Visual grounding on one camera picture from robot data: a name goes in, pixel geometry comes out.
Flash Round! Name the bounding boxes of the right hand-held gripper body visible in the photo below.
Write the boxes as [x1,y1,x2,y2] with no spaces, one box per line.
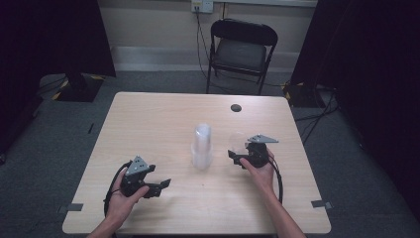
[243,133,280,169]

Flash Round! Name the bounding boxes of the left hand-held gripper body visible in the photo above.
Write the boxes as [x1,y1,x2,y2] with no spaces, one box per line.
[120,155,157,199]

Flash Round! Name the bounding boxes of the stack of clear plastic cups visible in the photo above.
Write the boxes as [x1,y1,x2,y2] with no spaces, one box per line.
[190,123,214,172]

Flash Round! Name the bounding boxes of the person's right hand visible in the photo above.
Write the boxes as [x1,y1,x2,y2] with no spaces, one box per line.
[239,148,281,196]

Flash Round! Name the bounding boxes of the person's left hand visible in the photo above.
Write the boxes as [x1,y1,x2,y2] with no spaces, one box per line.
[104,168,151,227]

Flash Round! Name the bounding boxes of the grey tape strip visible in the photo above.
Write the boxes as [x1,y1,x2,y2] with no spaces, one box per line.
[310,199,333,210]
[56,202,84,214]

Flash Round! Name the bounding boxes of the black stand base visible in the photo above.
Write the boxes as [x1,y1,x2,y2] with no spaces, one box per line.
[283,81,333,109]
[52,72,106,103]

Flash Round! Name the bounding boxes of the black folding chair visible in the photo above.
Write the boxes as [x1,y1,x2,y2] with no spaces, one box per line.
[205,18,279,96]

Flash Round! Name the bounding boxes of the dark curtain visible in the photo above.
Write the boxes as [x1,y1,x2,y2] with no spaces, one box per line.
[289,0,420,216]
[0,0,117,157]

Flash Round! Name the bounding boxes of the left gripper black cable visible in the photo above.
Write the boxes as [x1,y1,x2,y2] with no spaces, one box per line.
[103,160,134,218]

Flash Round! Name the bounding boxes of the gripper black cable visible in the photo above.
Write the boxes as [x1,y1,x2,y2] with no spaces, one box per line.
[103,160,134,218]
[267,154,285,205]

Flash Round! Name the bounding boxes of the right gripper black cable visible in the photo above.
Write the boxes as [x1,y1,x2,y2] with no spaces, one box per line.
[267,154,285,205]

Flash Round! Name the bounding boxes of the black floor cables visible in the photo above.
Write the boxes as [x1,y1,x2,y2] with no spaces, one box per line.
[294,88,341,146]

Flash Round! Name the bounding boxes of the black wall socket cable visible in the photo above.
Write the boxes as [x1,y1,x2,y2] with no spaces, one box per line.
[194,7,212,81]

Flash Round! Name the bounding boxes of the white wall socket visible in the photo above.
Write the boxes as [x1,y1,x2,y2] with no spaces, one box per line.
[190,0,215,15]

